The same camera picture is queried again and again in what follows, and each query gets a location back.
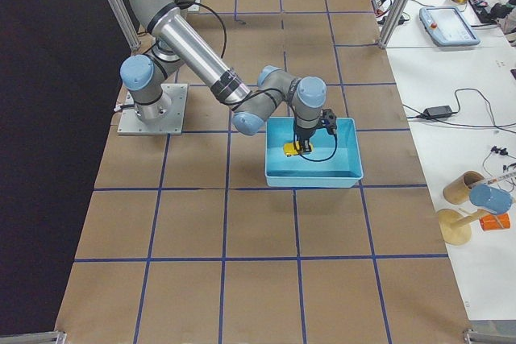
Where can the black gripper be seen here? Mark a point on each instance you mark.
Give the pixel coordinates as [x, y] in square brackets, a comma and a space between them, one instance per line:
[303, 134]

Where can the yellow toy beetle car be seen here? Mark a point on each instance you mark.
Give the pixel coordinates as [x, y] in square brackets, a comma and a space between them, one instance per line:
[291, 149]

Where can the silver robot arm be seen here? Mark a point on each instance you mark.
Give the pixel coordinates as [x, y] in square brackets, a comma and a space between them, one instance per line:
[176, 43]

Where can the light blue plastic bin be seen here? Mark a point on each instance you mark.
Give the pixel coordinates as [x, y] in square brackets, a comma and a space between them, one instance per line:
[334, 162]

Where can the brown paper table cover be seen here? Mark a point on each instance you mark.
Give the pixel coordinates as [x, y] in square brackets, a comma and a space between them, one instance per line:
[184, 241]

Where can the cardboard tube cup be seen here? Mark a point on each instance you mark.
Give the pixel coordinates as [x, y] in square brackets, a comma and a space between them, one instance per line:
[457, 192]

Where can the wooden cup holder stand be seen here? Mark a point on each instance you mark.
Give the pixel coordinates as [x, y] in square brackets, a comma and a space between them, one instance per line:
[456, 228]

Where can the teach pendant tablet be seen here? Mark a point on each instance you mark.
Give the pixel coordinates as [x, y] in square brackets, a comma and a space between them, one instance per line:
[447, 27]

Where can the blue cup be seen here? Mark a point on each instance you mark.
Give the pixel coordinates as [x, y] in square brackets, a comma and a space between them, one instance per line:
[491, 199]

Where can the orange cup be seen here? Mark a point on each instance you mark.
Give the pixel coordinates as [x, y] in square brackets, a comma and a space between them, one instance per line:
[495, 222]

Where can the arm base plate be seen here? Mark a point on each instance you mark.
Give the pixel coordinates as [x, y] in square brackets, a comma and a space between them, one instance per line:
[163, 117]
[195, 8]

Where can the aluminium frame post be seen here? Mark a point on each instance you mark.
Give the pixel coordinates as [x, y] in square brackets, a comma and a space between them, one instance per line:
[401, 1]
[115, 1]

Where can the right aluminium frame post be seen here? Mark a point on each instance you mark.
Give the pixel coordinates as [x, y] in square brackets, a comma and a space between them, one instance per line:
[115, 1]

